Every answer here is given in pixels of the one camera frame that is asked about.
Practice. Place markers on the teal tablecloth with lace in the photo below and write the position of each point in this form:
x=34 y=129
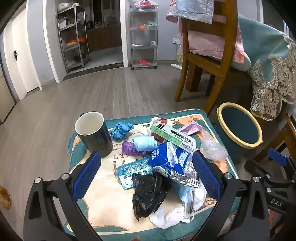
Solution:
x=266 y=46

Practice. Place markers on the red and white plastic bag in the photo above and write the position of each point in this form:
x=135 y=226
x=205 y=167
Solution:
x=143 y=3

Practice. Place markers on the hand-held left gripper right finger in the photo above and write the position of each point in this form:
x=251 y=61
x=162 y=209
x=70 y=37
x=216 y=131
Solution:
x=207 y=176

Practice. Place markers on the teal blister pack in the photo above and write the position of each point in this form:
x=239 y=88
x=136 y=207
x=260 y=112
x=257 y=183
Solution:
x=129 y=171

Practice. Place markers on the green and white carton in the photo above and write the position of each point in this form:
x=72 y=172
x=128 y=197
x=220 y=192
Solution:
x=171 y=135

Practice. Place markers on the white pot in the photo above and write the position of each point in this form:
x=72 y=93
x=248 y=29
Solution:
x=66 y=6

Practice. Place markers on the red packet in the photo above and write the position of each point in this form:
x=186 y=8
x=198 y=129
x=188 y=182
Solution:
x=143 y=62

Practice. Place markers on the orange patterned object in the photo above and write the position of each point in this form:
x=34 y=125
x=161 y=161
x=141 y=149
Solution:
x=4 y=197

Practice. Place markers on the orange cloth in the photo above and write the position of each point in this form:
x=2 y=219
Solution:
x=74 y=42

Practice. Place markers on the red floral paper cup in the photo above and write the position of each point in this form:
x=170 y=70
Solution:
x=163 y=120

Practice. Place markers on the metal shelf rack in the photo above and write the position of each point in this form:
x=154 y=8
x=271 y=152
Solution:
x=67 y=26

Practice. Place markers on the white power strip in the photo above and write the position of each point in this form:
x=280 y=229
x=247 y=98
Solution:
x=175 y=66

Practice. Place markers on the grey rolling cart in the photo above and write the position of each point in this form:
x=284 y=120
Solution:
x=143 y=47

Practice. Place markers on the wall outlet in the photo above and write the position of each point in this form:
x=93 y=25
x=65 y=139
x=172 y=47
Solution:
x=176 y=41

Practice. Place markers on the purple bottle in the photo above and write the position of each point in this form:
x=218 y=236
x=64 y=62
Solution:
x=128 y=147

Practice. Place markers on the crumpled blue glove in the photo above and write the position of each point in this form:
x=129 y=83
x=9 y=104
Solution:
x=120 y=131

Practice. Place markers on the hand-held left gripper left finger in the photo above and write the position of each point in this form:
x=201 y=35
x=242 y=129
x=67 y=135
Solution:
x=86 y=171

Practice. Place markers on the blue and white snack bag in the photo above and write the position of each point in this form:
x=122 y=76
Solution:
x=161 y=160

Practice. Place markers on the black plastic bag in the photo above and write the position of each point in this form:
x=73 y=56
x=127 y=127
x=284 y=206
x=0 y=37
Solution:
x=148 y=194

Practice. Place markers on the clear plastic wrap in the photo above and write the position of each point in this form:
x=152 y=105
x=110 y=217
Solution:
x=211 y=149

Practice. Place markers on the teal bin with yellow rim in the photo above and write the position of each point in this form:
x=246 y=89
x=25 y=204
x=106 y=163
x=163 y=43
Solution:
x=240 y=125

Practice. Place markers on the printed teal cushion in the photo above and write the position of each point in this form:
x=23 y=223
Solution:
x=104 y=204

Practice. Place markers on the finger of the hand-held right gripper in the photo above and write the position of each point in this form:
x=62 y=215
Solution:
x=254 y=166
x=276 y=157

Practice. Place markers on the rolled light blue face mask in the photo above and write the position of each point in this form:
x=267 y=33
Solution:
x=145 y=142

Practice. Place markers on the black kettle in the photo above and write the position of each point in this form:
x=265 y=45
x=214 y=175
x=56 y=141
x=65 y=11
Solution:
x=89 y=24

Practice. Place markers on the white door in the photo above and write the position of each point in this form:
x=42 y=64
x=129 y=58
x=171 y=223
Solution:
x=20 y=58

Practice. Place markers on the pink quilted cloth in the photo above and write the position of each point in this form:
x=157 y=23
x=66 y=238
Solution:
x=203 y=44

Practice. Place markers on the light blue pillow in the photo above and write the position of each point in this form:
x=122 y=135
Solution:
x=241 y=62

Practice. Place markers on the light blue quilt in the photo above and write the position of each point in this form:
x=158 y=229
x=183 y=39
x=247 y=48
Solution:
x=194 y=9

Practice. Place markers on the glossy wooden chair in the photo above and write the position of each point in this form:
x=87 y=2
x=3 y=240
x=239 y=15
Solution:
x=288 y=136

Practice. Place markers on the black mug white inside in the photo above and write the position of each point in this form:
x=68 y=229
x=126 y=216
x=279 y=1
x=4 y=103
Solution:
x=97 y=141

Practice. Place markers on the pink packet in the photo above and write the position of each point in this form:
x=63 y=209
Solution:
x=190 y=128

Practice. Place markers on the white tissue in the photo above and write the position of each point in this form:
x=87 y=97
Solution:
x=171 y=215

